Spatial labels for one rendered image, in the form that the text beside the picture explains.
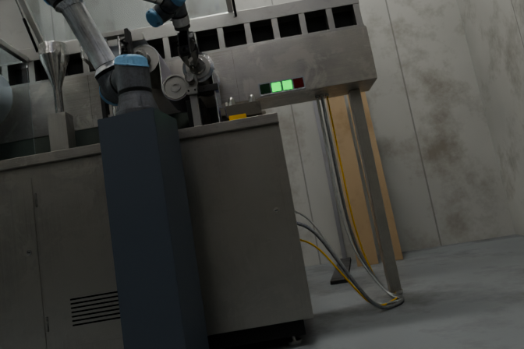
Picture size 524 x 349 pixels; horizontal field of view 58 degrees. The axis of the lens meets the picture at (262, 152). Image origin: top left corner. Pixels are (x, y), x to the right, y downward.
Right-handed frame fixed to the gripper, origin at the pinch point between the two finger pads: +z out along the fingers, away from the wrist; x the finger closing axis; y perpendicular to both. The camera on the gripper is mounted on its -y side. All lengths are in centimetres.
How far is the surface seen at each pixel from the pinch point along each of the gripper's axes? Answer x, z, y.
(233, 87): -15.4, 29.4, 21.9
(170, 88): 12.3, 7.9, -2.7
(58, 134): 70, 20, -7
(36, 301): 71, 41, -84
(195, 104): 1.3, 11.4, -14.5
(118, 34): 29.8, -17.9, 8.0
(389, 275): -80, 113, -54
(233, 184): -12, 21, -60
